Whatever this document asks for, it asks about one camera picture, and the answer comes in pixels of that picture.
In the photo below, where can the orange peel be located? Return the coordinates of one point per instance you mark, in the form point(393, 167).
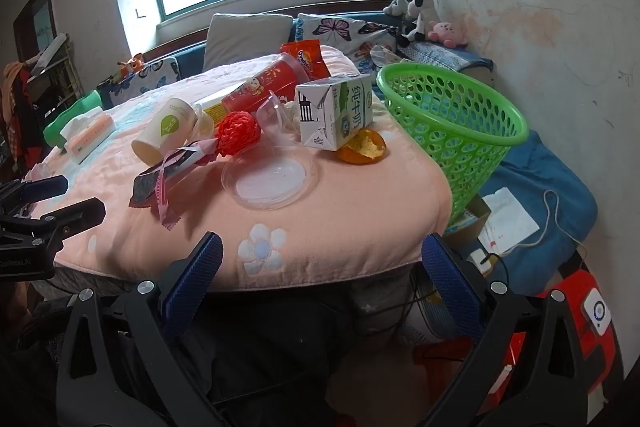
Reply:
point(360, 147)

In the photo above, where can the pink striped wrapper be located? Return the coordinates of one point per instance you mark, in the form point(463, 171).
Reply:
point(164, 202)

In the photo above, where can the grey pillow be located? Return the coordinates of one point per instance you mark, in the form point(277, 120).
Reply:
point(245, 39)

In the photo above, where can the white paper sheet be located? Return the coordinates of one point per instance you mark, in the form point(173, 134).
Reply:
point(510, 217)

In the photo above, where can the blue patterned towel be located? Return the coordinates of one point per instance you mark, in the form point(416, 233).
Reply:
point(440, 54)

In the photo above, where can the clear plastic cup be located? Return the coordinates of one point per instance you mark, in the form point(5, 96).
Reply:
point(272, 117)

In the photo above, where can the orange fox plush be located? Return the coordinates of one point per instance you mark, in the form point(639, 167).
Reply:
point(132, 64)

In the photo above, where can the red instant noodle cup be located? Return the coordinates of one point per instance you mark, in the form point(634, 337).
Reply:
point(265, 84)

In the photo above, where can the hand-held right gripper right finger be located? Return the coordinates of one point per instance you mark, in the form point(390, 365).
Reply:
point(448, 278)

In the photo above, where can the pink tissue pack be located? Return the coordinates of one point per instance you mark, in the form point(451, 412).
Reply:
point(90, 134)

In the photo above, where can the white printed cloth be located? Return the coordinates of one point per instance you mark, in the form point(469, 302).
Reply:
point(384, 53)

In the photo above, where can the pink plush toy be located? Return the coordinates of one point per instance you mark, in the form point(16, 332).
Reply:
point(447, 34)

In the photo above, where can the grey plush toy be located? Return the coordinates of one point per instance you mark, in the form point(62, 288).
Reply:
point(397, 7)

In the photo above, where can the green plastic bag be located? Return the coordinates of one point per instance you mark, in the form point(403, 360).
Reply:
point(75, 109)

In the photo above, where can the white milk carton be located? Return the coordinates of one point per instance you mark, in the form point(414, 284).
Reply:
point(345, 112)

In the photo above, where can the clear yellow-label wrapper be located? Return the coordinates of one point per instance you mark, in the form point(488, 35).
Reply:
point(217, 107)

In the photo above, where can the large butterfly print pillow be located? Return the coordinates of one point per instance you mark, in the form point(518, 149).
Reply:
point(340, 29)

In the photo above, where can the orange snack bag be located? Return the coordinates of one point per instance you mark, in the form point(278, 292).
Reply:
point(310, 54)

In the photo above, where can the small butterfly print pillow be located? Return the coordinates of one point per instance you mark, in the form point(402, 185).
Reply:
point(150, 79)

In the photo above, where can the dark foil wrapper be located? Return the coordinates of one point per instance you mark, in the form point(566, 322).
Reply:
point(145, 187)

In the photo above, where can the white charger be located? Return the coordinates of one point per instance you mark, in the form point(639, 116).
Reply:
point(482, 257)

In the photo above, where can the blue sofa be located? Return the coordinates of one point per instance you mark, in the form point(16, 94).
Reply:
point(192, 57)

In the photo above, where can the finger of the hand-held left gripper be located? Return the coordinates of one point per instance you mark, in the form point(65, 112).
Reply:
point(44, 188)
point(75, 213)

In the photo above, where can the metal rack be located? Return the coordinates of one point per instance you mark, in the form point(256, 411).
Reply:
point(55, 72)

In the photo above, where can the white paper cup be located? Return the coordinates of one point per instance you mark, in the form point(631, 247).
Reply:
point(165, 127)

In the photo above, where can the cardboard box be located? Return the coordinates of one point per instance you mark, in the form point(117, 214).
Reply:
point(475, 209)

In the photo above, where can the clear plastic lid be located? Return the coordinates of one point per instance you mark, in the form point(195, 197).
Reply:
point(270, 184)

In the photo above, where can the green plastic basket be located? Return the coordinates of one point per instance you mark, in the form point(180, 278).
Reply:
point(450, 132)

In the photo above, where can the blue sheet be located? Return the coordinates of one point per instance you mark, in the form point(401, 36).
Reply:
point(550, 167)

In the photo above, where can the dark wooden door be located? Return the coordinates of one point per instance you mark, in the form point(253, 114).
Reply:
point(30, 14)

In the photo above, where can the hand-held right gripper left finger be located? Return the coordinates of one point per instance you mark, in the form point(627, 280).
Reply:
point(196, 277)

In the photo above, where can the black and white cow plush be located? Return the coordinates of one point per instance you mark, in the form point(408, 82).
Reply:
point(420, 9)

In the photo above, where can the red yarn flower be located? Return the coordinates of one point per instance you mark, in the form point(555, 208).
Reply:
point(237, 132)

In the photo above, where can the orange garment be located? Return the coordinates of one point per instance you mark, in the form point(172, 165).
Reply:
point(12, 82)

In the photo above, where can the pink blanket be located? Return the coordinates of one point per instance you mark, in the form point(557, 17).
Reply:
point(325, 227)

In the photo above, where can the red appliance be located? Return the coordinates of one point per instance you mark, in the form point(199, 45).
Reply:
point(570, 288)

